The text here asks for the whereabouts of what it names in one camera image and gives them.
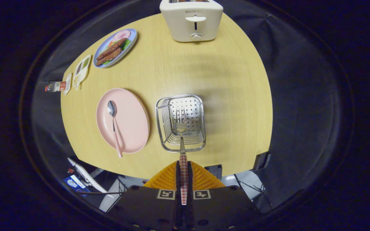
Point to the red-capped sauce bottle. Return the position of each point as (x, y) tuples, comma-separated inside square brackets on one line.
[(56, 86)]

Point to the black table clamp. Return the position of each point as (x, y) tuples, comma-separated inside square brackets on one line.
[(214, 171), (262, 161)]

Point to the pink plate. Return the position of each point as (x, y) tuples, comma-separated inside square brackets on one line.
[(133, 122)]

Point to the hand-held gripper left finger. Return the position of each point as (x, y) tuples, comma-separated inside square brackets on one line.
[(146, 205)]

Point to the white divided condiment tray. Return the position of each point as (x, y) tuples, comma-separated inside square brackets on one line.
[(81, 74)]

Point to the small white square dish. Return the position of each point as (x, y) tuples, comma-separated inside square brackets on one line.
[(68, 84)]

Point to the blue plate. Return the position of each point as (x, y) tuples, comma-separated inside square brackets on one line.
[(133, 37)]

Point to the pink ham slice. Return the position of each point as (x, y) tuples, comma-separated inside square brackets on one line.
[(121, 34)]

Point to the white toaster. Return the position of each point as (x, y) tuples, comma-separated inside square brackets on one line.
[(178, 25)]

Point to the blue printed card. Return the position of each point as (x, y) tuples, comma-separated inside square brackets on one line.
[(74, 185)]

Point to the brown meat strip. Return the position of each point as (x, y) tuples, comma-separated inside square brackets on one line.
[(109, 57), (112, 48)]

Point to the black backdrop cloth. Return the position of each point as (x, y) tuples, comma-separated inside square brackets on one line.
[(300, 96)]

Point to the white flat device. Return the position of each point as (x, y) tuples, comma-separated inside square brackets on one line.
[(87, 178)]

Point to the green lettuce leaf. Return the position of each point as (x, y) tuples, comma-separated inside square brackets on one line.
[(126, 44)]

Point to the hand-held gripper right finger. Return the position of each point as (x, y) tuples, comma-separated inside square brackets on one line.
[(217, 205)]

